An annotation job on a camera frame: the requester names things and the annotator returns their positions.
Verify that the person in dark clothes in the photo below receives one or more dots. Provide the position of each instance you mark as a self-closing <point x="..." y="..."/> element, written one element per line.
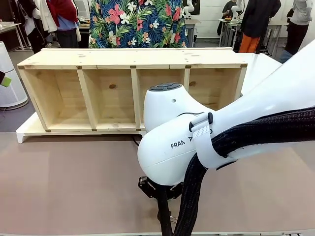
<point x="34" y="37"/>

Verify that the white background desk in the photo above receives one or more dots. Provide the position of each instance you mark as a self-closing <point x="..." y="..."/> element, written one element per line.
<point x="7" y="25"/>

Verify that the floral pattern cloth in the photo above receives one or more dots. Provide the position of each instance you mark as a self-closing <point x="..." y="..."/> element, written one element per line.
<point x="137" y="24"/>

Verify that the light wooden shelf unit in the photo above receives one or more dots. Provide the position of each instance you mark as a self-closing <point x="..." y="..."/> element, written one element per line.
<point x="110" y="56"/>

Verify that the person in red jacket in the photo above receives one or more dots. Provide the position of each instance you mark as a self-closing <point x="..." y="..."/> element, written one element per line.
<point x="64" y="14"/>

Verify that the white air purifier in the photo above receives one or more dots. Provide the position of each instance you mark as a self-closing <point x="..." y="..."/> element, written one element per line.
<point x="9" y="98"/>

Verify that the grey background table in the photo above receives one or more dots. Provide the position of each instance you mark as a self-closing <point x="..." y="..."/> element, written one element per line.
<point x="192" y="22"/>

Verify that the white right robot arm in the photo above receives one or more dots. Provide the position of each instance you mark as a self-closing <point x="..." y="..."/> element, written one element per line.
<point x="167" y="152"/>

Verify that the person in grey shirt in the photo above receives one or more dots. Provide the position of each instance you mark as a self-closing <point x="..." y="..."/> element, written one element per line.
<point x="301" y="14"/>

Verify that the seated person in black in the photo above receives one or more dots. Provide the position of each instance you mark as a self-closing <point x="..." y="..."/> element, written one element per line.
<point x="229" y="9"/>

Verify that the person in orange trousers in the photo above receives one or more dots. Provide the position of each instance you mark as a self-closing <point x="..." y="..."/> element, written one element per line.
<point x="258" y="17"/>

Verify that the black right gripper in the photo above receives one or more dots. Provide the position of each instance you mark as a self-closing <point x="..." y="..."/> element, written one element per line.
<point x="148" y="188"/>

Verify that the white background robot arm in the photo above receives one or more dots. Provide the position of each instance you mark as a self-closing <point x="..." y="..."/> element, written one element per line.
<point x="188" y="8"/>
<point x="236" y="11"/>

